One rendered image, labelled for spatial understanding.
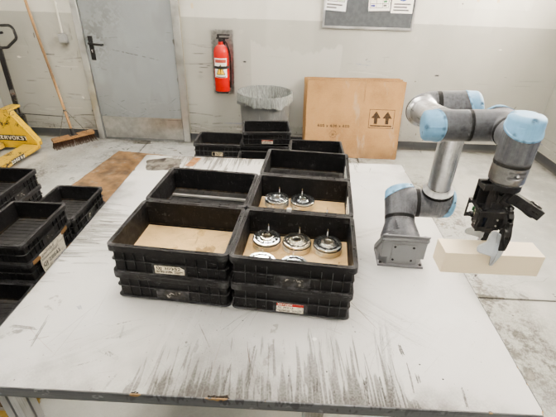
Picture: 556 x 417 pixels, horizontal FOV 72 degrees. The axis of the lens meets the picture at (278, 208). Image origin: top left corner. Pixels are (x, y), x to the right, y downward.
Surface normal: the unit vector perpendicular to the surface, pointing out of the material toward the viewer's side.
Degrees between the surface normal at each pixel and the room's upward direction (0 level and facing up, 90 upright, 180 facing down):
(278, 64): 90
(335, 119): 77
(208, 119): 90
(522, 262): 90
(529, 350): 0
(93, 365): 0
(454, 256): 90
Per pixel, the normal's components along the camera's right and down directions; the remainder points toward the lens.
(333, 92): -0.04, 0.37
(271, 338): 0.03, -0.86
